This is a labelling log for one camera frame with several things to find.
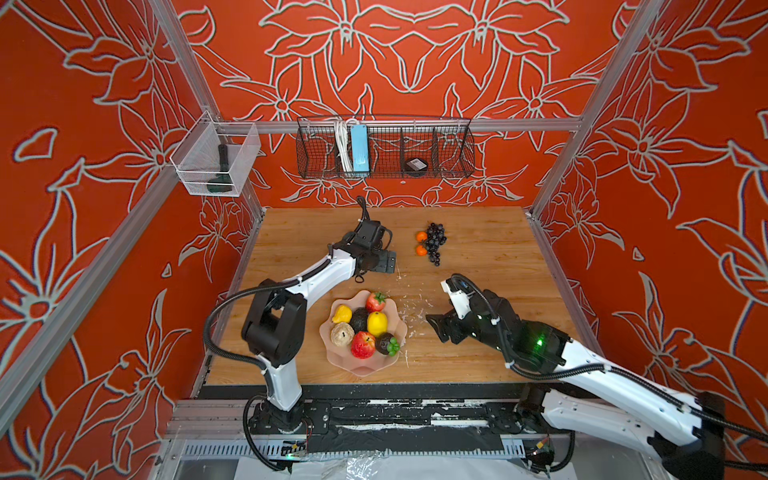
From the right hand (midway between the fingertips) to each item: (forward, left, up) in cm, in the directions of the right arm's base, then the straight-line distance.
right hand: (433, 309), depth 72 cm
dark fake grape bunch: (+35, -7, -14) cm, 39 cm away
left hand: (+22, +14, -7) cm, 27 cm away
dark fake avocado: (+3, +20, -12) cm, 23 cm away
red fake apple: (-5, +18, -11) cm, 22 cm away
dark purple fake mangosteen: (-5, +12, -11) cm, 16 cm away
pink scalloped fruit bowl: (-6, +24, -15) cm, 29 cm away
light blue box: (+45, +19, +15) cm, 51 cm away
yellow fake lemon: (+2, +14, -11) cm, 18 cm away
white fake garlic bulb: (-2, +24, -9) cm, 26 cm away
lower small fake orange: (+32, -1, -17) cm, 36 cm away
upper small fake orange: (+37, -2, -15) cm, 40 cm away
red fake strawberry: (+8, +15, -10) cm, 20 cm away
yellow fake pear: (+5, +24, -11) cm, 27 cm away
